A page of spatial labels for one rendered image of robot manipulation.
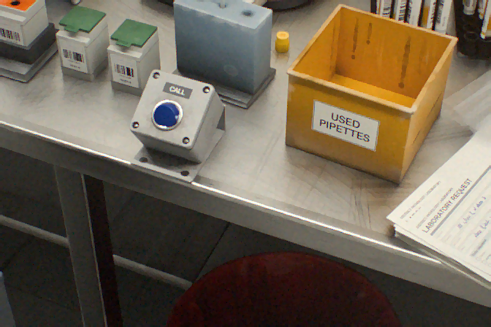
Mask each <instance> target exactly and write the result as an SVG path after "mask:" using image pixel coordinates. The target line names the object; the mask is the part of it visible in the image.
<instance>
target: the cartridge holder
mask: <svg viewBox="0 0 491 327"><path fill-rule="evenodd" d="M59 31H60V30H59V29H57V28H55V24H54V23H49V26H48V27H47V28H46V29H45V30H44V31H43V32H42V33H41V34H39V35H38V36H37V37H36V38H35V39H34V40H33V41H32V42H31V43H30V44H29V45H28V46H23V45H19V44H16V43H14V42H9V41H6V40H3V39H0V75H3V76H5V77H10V78H12V79H15V80H20V81H22V82H27V81H28V80H29V79H30V78H31V77H32V76H33V75H34V74H35V73H36V72H37V71H38V70H39V69H40V68H41V67H42V66H43V65H44V64H45V63H46V62H47V61H48V60H49V59H50V58H51V57H52V56H53V54H54V53H55V52H56V51H57V49H58V43H57V39H56V34H57V33H58V32H59Z"/></svg>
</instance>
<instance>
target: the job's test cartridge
mask: <svg viewBox="0 0 491 327"><path fill-rule="evenodd" d="M48 26H49V23H48V18H47V10H46V4H45V0H0V39H3V40H6V41H9V42H14V43H16V44H19V45H23V46H28V45H29V44H30V43H31V42H32V41H33V40H34V39H35V38H36V37H37V36H38V35H39V34H41V33H42V32H43V31H44V30H45V29H46V28H47V27H48Z"/></svg>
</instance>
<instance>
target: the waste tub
mask: <svg viewBox="0 0 491 327"><path fill-rule="evenodd" d="M456 42H457V38H456V37H453V36H448V35H445V34H441V33H438V32H435V31H431V30H428V29H426V28H421V27H418V26H413V25H410V24H407V23H403V22H400V21H397V20H393V19H390V18H386V17H382V16H380V15H375V14H373V13H369V12H365V11H362V10H359V9H355V8H351V7H347V6H344V5H342V4H339V5H338V6H337V7H336V8H335V10H334V11H333V12H332V14H331V15H330V16H329V17H328V18H327V20H326V21H325V23H324V24H323V25H322V27H321V28H320V29H319V30H318V31H317V33H316V34H315V35H314V37H313V38H312V39H311V41H309V42H308V44H307V45H306V46H305V47H304V48H303V49H302V51H301V52H300V54H299V55H298V57H297V58H296V59H295V61H294V62H293V63H292V65H291V66H290V67H289V68H288V69H287V71H286V74H288V75H289V80H288V94H287V109H286V136H285V144H286V145H289V146H292V147H295V148H297V149H300V150H304V151H305V152H308V153H313V154H315V155H318V156H321V157H323V158H327V159H330V160H331V161H335V162H338V163H340V164H341V165H344V166H347V167H350V168H352V169H356V170H358V171H361V172H365V173H367V174H371V175H373V176H376V177H379V178H381V179H384V180H388V181H390V182H393V183H396V184H400V183H401V181H402V179H403V177H404V176H405V174H406V172H407V171H408V168H409V166H410V165H411V162H412V161H413V159H414V157H415V155H416V153H417V152H419V149H420V147H421V146H422V144H423V142H424V141H425V139H426V137H427V135H428V134H429V132H430V129H431V128H432V127H433V124H434V122H435V121H436V119H437V117H438V116H439V114H440V112H441V107H442V103H443V102H442V101H443V99H444V92H445V88H446V82H447V78H448V74H449V67H450V63H451V59H452V52H453V49H454V45H455V44H456Z"/></svg>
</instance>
